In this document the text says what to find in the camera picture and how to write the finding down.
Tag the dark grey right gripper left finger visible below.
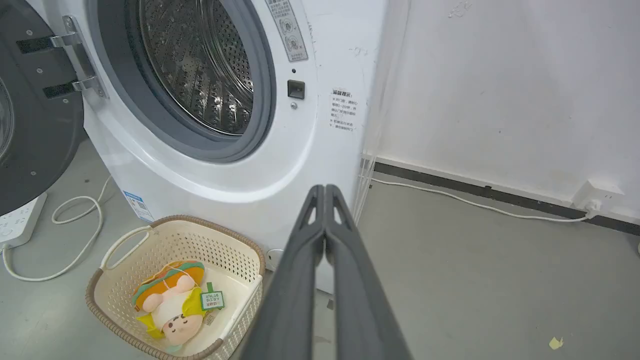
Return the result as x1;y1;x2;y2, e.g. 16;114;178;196
239;184;327;360

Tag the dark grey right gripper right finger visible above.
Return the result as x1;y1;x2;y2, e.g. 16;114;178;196
325;184;414;360

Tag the white front-load washing machine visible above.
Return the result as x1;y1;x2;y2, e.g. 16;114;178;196
25;0;396;296

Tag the dark grey washing machine door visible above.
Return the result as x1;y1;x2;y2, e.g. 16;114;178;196
0;0;108;217

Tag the cream plastic laundry basket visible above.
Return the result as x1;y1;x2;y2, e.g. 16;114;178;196
85;215;267;360

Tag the plush doll with orange hat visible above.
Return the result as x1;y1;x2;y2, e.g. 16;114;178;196
131;260;226;347

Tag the white power strip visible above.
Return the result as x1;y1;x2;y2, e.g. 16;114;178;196
0;192;48;251

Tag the white cable along wall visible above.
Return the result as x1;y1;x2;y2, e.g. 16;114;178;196
371;178;601;223

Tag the white power strip cable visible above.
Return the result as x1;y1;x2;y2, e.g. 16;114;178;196
2;175;114;282

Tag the white wall socket box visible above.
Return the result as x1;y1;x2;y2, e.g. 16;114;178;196
571;180;626;215

